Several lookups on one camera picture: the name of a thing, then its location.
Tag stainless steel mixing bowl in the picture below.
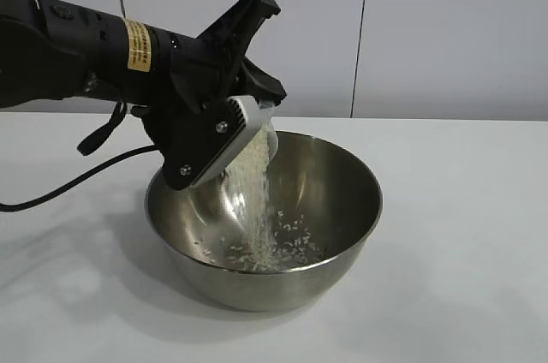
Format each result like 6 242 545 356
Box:
144 130 384 312

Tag long black cable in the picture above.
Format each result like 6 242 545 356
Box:
0 144 162 213

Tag black cable loop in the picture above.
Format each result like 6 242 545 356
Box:
76 101 129 157

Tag white rice grains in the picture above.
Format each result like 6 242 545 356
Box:
196 127 326 274

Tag clear plastic measuring cup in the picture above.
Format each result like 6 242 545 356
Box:
220 97 280 184

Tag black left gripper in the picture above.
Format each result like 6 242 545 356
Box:
145 0 287 111

